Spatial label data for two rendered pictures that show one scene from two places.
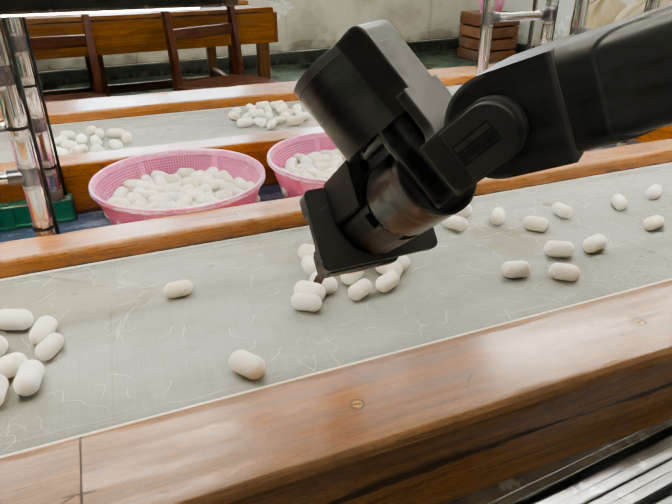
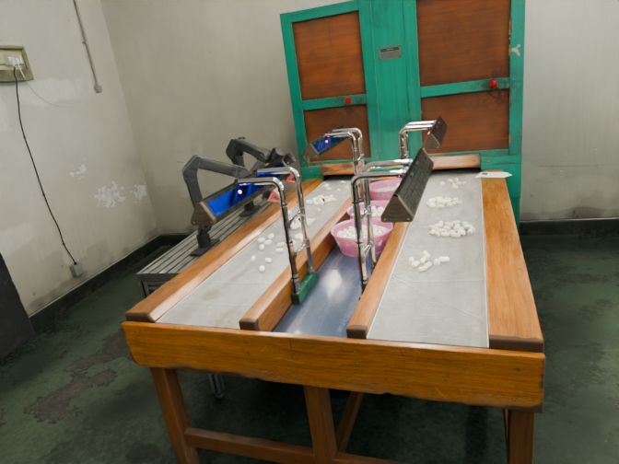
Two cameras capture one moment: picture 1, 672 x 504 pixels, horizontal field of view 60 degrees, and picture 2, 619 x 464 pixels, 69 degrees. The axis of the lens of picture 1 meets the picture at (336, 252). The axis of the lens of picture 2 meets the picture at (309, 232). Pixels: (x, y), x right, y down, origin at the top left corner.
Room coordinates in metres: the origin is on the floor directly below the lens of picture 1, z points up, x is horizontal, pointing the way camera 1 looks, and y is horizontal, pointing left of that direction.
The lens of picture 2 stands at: (2.06, -1.50, 1.40)
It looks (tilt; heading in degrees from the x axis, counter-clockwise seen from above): 19 degrees down; 134
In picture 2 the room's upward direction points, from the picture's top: 8 degrees counter-clockwise
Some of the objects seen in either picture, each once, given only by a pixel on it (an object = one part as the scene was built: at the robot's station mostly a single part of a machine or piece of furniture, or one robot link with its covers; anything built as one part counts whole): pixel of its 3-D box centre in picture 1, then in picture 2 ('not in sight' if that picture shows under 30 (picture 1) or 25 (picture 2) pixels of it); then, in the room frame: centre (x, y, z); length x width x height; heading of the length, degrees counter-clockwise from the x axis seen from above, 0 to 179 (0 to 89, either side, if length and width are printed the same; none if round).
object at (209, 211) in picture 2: not in sight; (248, 186); (0.86, -0.51, 1.08); 0.62 x 0.08 x 0.07; 112
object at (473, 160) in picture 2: not in sight; (453, 161); (0.90, 1.03, 0.83); 0.30 x 0.06 x 0.07; 22
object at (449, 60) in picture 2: not in sight; (402, 79); (0.50, 1.19, 1.32); 1.36 x 0.55 x 0.95; 22
